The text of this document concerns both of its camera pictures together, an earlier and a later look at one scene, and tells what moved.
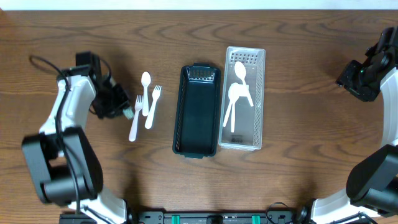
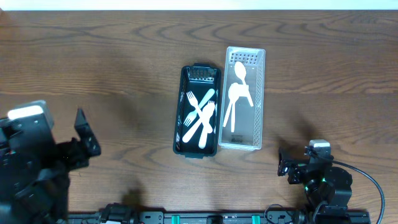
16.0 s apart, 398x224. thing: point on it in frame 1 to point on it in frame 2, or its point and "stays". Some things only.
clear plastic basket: [248, 121] stays
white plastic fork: [138, 104] to [207, 112]
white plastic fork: [155, 95] to [193, 100]
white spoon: [233, 94] stays
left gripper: [122, 102] to [67, 155]
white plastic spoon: [145, 80] to [208, 128]
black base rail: [283, 216] stays
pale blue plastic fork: [129, 113] to [193, 115]
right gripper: [347, 77] to [298, 168]
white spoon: [240, 71] stays
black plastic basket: [197, 111] stays
